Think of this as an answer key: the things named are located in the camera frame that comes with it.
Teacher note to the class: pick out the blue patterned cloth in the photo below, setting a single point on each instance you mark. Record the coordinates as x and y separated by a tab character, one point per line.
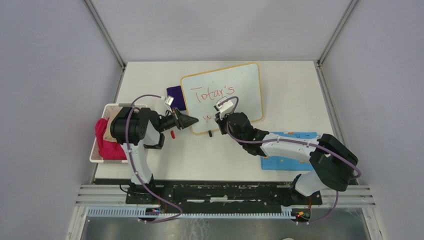
283	163

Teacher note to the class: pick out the white plastic basket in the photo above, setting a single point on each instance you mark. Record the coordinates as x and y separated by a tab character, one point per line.
94	155

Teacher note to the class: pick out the yellow-framed whiteboard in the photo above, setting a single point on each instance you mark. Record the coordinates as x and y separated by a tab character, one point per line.
202	91

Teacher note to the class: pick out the pink cloth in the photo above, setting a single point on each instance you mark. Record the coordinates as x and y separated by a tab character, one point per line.
108	148

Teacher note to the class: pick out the aluminium frame post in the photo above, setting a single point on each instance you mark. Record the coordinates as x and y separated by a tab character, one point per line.
338	29
92	10

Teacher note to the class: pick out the right aluminium frame post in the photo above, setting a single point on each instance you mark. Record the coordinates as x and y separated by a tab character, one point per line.
338	29

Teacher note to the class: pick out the purple cloth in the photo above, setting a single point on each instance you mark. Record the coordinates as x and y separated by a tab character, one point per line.
178	98

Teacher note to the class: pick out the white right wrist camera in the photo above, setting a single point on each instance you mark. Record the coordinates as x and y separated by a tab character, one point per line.
223	106

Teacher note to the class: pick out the white cable duct rail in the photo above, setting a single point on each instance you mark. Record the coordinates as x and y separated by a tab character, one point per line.
148	213

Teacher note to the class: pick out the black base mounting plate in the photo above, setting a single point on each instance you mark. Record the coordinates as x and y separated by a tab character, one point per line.
219	197

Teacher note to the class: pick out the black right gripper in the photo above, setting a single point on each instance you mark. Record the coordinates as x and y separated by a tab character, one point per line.
221	122

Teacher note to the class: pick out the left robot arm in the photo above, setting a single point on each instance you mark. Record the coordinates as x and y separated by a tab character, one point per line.
140	129

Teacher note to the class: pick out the left aluminium frame post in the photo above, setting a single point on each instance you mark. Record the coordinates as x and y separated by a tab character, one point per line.
92	10

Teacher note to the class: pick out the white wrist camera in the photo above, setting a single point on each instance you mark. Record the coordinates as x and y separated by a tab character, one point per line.
223	106
168	100

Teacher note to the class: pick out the beige cloth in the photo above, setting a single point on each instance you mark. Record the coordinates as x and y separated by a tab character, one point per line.
107	136

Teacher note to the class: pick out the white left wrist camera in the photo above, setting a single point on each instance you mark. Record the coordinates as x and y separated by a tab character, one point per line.
168	100

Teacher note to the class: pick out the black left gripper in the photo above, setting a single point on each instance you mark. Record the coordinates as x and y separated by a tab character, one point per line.
182	120

